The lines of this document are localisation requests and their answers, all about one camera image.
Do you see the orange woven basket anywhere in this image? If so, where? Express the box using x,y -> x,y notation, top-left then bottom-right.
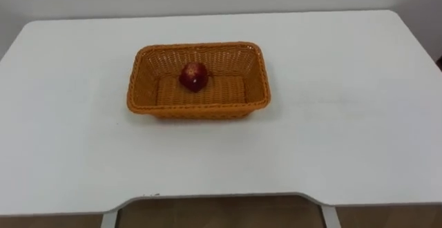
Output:
126,41 -> 271,120

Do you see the red strawberry soft toy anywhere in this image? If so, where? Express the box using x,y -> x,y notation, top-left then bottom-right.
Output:
178,61 -> 210,93

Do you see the white desk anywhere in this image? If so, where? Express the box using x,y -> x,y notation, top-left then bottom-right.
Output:
0,9 -> 442,228

